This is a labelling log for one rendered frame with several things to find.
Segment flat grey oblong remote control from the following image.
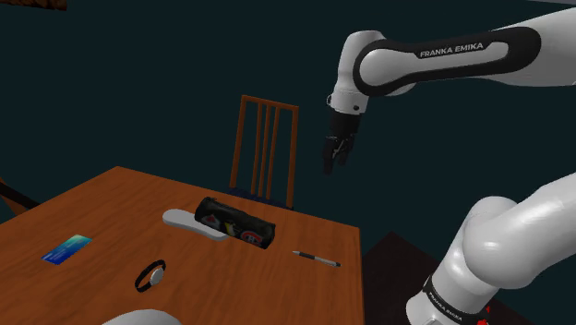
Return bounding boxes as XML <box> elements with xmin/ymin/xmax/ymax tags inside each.
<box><xmin>162</xmin><ymin>208</ymin><xmax>230</xmax><ymax>242</ymax></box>

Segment brown wooden slat-back chair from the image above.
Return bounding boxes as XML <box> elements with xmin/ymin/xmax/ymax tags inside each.
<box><xmin>227</xmin><ymin>94</ymin><xmax>301</xmax><ymax>211</ymax></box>

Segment dark robot stand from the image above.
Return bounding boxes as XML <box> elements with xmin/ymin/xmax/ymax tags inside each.
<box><xmin>362</xmin><ymin>231</ymin><xmax>537</xmax><ymax>325</ymax></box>

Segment black wristwatch with white face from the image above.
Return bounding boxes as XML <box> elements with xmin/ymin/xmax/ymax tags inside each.
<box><xmin>134</xmin><ymin>259</ymin><xmax>168</xmax><ymax>294</ymax></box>

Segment brown wooden table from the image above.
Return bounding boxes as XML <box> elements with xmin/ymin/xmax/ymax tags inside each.
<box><xmin>0</xmin><ymin>165</ymin><xmax>365</xmax><ymax>325</ymax></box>

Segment black pencil case with patches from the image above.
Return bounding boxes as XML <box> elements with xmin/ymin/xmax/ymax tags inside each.
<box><xmin>193</xmin><ymin>196</ymin><xmax>277</xmax><ymax>250</ymax></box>

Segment black and silver pen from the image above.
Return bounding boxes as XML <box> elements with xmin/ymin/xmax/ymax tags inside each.
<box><xmin>292</xmin><ymin>249</ymin><xmax>342</xmax><ymax>269</ymax></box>

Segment grey rounded object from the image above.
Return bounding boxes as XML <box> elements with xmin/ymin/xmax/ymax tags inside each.
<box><xmin>100</xmin><ymin>308</ymin><xmax>184</xmax><ymax>325</ymax></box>

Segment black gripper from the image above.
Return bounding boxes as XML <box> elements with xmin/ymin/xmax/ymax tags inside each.
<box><xmin>321</xmin><ymin>111</ymin><xmax>363</xmax><ymax>177</ymax></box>

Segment blue card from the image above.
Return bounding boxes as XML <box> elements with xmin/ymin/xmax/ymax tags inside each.
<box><xmin>41</xmin><ymin>234</ymin><xmax>94</xmax><ymax>266</ymax></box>

